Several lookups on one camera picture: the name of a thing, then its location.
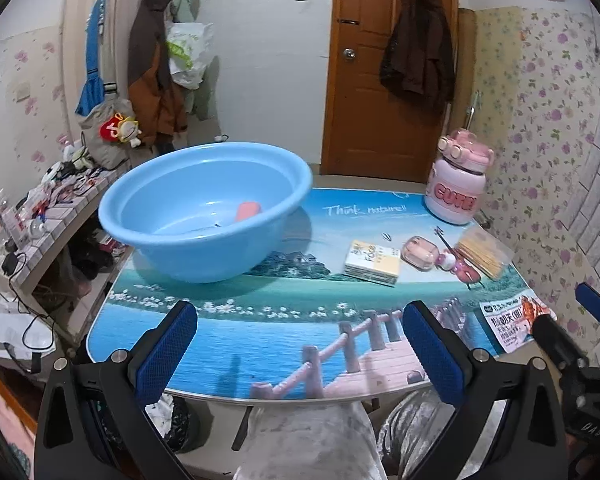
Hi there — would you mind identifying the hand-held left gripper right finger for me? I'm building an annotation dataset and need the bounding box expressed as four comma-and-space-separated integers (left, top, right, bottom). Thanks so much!
402, 300, 570, 480

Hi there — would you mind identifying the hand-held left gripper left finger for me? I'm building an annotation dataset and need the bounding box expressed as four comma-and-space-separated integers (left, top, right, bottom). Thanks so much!
34, 300, 198, 480

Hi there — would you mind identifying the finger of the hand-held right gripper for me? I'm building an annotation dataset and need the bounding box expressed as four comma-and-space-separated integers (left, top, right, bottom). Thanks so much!
575, 282, 600, 333
531, 312, 589, 368

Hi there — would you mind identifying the white printed flyer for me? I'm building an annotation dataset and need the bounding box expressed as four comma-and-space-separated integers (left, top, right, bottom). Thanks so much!
480, 294, 556, 353

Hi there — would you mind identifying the pink toy violin keychain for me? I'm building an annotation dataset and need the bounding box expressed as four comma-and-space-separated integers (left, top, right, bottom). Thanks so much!
434, 227, 481, 288

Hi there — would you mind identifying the light blue plastic basin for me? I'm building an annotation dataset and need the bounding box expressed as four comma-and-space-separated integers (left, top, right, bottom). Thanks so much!
98, 143, 313, 284

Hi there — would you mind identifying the pink earbuds case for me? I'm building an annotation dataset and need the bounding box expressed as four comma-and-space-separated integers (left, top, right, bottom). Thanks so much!
401, 240, 440, 266

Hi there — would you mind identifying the yellow white tissue pack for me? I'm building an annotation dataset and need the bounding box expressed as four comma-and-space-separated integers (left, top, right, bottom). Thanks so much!
343, 241, 402, 287

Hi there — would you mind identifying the grey shoulder bag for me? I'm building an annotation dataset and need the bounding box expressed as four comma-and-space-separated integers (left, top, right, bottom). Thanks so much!
78, 82, 137, 170

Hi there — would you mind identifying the bin with black bag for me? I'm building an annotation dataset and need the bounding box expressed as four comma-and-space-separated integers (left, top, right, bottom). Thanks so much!
100, 392, 202, 455

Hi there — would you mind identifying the tiled side shelf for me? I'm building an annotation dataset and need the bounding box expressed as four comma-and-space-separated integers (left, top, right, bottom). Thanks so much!
0, 160, 131, 295

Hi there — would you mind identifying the pink cartoon water bottle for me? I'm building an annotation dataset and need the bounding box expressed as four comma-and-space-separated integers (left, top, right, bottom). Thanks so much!
424, 129, 493, 226

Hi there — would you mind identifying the pile of small packets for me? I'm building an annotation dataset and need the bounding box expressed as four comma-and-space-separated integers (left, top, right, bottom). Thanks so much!
27, 157, 112, 213

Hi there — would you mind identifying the red yellow plush toy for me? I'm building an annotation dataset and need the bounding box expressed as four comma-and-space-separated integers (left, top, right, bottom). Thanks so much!
99, 112, 143, 148

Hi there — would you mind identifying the brown wooden door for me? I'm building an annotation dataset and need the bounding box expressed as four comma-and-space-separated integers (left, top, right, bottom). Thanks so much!
321, 0, 458, 183

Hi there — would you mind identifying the brown orange hanging jacket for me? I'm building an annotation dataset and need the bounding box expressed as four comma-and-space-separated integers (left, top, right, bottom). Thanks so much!
127, 0, 188, 150

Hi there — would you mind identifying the dark brown hanging jacket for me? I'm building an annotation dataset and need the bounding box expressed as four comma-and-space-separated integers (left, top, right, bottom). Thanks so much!
380, 0, 456, 117

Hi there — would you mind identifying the white green plastic bag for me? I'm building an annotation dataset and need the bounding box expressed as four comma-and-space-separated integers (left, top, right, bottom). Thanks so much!
166, 22, 215, 88

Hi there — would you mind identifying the blue hanging cloth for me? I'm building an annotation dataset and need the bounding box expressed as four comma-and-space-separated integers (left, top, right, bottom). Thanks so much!
76, 0, 108, 117

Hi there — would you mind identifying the black cable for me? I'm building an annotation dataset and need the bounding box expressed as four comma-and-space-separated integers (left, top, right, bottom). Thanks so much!
0, 255, 58, 373

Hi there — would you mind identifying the broom with metal handle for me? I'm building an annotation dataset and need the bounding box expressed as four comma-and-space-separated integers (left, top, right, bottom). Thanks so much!
462, 90, 482, 135

